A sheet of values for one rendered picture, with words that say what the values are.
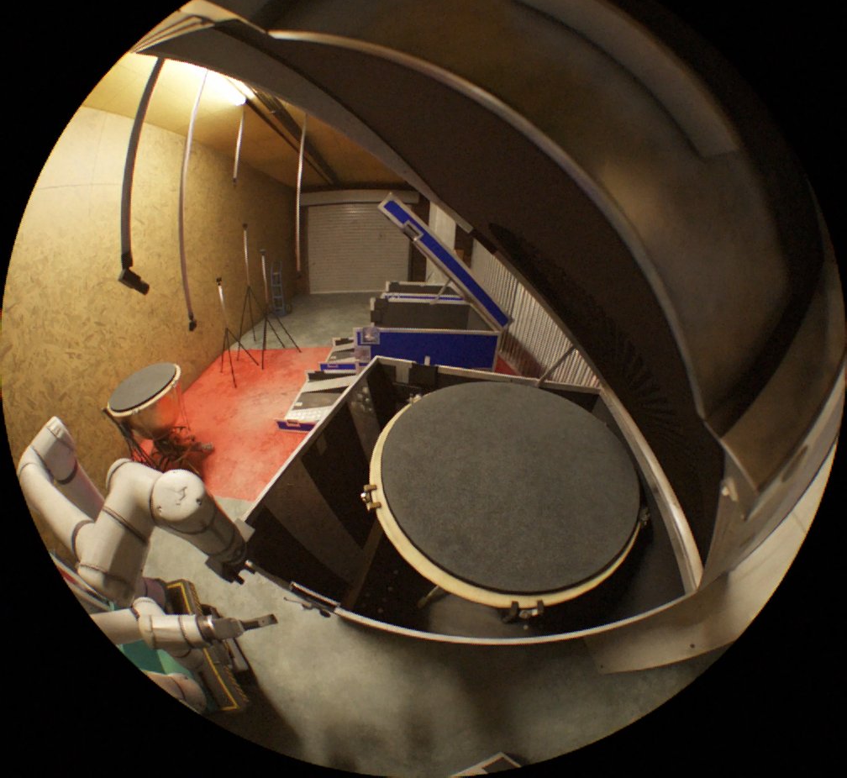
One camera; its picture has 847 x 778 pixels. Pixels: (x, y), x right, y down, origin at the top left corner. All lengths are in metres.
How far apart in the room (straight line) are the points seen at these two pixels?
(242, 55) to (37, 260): 2.57
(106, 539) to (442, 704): 1.42
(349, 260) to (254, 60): 7.34
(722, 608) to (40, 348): 3.67
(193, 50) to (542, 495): 0.87
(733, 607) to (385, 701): 1.37
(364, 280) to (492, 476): 7.15
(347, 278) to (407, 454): 7.07
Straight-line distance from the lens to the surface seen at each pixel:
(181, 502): 0.38
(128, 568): 0.45
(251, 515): 0.71
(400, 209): 1.53
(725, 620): 1.22
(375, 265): 7.47
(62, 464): 0.99
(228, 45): 0.26
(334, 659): 1.55
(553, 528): 0.65
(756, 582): 1.10
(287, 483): 0.77
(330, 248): 7.58
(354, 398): 1.03
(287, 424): 2.30
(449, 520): 0.59
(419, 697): 1.55
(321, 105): 0.34
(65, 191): 2.95
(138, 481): 0.46
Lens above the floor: 1.50
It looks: 25 degrees down
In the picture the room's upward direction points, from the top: 3 degrees clockwise
